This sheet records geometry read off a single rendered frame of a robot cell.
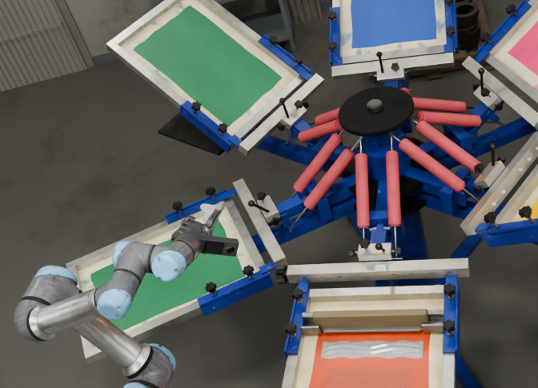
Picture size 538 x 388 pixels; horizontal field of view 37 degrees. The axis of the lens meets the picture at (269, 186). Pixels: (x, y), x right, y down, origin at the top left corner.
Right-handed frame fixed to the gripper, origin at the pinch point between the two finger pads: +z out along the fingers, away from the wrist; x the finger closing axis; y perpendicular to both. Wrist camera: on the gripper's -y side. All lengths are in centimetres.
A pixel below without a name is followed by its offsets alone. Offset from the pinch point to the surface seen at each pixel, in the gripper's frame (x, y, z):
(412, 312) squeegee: 30, -63, 50
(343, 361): 54, -46, 43
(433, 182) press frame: 4, -55, 116
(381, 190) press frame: 14, -36, 113
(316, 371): 59, -39, 39
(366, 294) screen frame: 38, -45, 66
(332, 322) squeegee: 45, -38, 50
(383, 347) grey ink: 46, -57, 48
